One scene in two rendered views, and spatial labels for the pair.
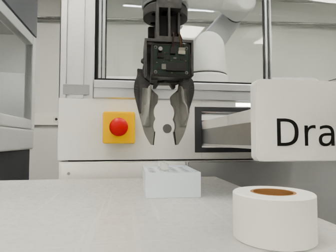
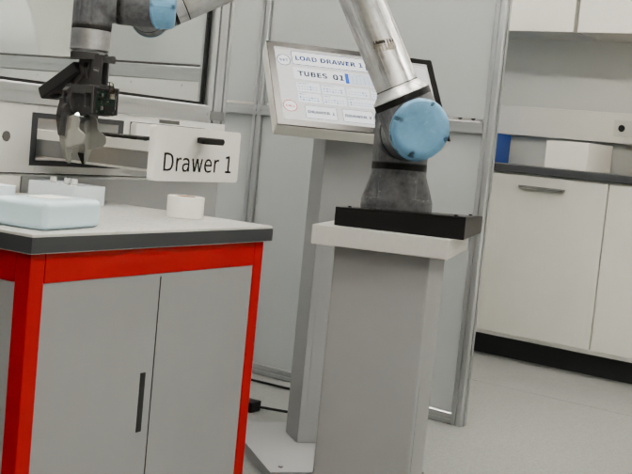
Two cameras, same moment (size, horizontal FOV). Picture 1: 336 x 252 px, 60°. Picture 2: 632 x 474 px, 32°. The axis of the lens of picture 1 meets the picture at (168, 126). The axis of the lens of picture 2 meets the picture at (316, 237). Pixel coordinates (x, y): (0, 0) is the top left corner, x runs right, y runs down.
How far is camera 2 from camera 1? 1.84 m
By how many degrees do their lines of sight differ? 52
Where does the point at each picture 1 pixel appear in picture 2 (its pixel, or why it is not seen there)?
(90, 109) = not seen: outside the picture
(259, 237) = (186, 213)
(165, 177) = (85, 190)
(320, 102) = (185, 142)
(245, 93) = not seen: hidden behind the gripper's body
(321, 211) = not seen: hidden behind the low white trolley
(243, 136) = (127, 160)
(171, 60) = (105, 103)
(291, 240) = (197, 214)
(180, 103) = (91, 131)
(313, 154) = (178, 177)
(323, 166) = (134, 184)
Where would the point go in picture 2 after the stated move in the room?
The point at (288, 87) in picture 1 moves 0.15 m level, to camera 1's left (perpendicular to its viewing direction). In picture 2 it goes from (171, 131) to (114, 126)
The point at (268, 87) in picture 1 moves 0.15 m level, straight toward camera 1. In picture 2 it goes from (163, 131) to (195, 134)
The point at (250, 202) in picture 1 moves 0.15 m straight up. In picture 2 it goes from (184, 199) to (191, 118)
